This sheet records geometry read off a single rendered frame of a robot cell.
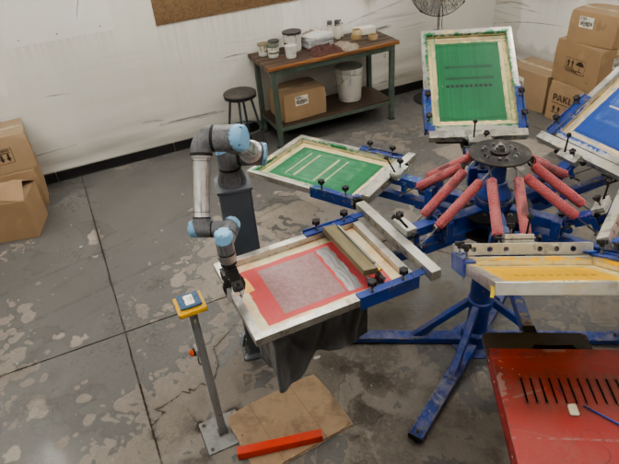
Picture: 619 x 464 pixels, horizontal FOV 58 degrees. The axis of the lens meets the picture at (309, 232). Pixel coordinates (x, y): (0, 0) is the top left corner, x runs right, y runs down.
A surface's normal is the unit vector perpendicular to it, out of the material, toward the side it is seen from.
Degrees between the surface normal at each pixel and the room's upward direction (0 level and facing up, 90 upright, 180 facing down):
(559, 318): 0
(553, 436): 0
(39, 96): 90
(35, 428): 0
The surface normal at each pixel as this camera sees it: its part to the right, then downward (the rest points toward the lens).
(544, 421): -0.07, -0.82
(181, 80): 0.43, 0.49
